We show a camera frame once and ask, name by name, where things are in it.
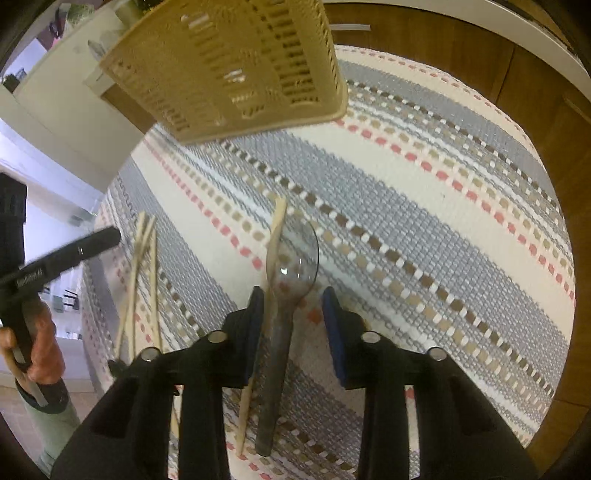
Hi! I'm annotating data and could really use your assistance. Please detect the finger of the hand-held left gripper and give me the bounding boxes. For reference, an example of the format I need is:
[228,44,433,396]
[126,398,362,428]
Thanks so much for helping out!
[25,227,122,280]

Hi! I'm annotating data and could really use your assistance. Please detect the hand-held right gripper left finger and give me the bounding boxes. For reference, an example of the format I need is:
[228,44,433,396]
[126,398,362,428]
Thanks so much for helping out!
[51,286,266,480]

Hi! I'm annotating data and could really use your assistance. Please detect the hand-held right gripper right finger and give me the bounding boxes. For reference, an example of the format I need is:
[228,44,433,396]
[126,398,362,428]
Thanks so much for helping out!
[321,286,541,480]

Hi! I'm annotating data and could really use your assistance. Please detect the clear plastic spoon grey handle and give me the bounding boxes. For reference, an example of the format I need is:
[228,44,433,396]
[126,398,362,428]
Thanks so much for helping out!
[255,220,321,457]

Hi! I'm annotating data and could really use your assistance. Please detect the wooden chopstick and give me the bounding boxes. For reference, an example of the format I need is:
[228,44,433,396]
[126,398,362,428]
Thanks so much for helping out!
[129,217,157,363]
[148,228,180,439]
[236,198,288,459]
[113,212,147,358]

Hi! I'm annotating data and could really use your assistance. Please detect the beige plastic utensil basket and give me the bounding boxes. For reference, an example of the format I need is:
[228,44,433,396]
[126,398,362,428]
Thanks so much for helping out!
[98,0,348,145]

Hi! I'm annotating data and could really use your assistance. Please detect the person's left hand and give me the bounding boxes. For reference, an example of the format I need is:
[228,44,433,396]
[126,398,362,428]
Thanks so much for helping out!
[0,302,65,385]

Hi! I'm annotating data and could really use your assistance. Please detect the dark chair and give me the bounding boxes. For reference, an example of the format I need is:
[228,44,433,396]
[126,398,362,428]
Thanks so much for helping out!
[54,288,80,315]

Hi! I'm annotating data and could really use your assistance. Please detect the white cabinet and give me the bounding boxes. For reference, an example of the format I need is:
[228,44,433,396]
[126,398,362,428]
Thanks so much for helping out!
[0,0,160,197]

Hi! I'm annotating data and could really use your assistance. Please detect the striped woven table mat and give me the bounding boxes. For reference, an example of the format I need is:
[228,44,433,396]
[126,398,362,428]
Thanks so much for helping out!
[81,44,578,480]

